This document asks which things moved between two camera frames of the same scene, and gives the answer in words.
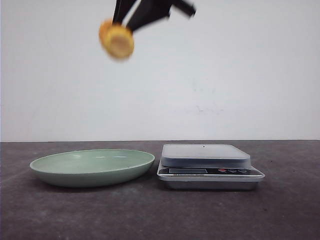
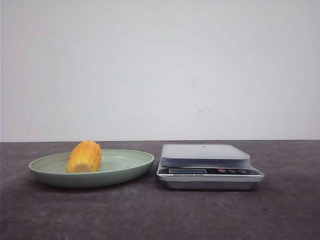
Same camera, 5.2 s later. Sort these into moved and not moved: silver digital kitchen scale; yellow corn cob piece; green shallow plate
Moved: yellow corn cob piece
Not moved: silver digital kitchen scale; green shallow plate
